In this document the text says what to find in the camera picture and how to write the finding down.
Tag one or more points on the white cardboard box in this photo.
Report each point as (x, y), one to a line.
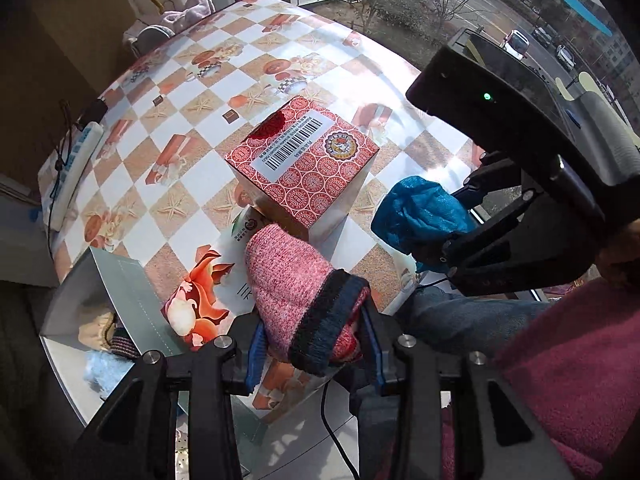
(130, 285)

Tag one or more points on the beige ruffled sock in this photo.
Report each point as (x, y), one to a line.
(95, 332)

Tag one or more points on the white parked car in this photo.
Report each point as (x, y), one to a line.
(516, 44)
(566, 56)

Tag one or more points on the black power adapter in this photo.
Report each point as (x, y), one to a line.
(95, 110)

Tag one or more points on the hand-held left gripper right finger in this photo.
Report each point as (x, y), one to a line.
(376, 365)

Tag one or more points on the person's right forearm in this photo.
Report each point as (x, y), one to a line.
(575, 370)

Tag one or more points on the light blue fluffy sock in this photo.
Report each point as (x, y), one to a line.
(105, 370)

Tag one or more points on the red patterned box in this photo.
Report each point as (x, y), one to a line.
(300, 160)

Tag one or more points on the pink knit sock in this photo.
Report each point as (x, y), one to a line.
(285, 280)

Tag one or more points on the checkered printed tablecloth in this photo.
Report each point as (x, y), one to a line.
(200, 70)

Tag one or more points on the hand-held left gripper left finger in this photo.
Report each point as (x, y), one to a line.
(255, 357)

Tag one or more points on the person's right hand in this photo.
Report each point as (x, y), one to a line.
(622, 260)

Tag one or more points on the pale pink garment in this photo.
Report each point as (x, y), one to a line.
(192, 7)

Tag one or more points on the blue shoe cover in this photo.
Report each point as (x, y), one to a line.
(415, 215)

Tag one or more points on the white power strip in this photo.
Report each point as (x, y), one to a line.
(75, 170)

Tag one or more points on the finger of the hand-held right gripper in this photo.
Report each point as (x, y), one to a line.
(487, 180)
(530, 250)

